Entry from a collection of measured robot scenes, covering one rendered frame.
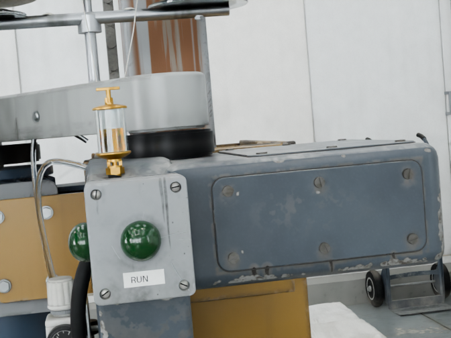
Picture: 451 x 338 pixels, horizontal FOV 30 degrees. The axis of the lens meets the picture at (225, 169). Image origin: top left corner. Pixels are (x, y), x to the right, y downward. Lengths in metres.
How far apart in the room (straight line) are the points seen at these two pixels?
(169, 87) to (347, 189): 0.20
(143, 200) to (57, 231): 0.44
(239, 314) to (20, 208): 0.29
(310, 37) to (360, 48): 0.37
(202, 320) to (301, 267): 0.31
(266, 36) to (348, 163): 5.30
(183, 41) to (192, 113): 0.39
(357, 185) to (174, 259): 0.17
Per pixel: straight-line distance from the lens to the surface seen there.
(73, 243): 0.63
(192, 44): 1.17
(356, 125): 6.11
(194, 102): 0.79
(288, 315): 1.00
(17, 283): 1.06
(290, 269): 0.69
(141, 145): 0.79
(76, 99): 0.86
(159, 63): 1.17
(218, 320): 0.99
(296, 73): 6.01
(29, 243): 1.05
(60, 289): 0.89
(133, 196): 0.62
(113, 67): 1.22
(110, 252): 0.62
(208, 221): 0.68
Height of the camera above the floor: 1.36
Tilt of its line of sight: 3 degrees down
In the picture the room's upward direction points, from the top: 5 degrees counter-clockwise
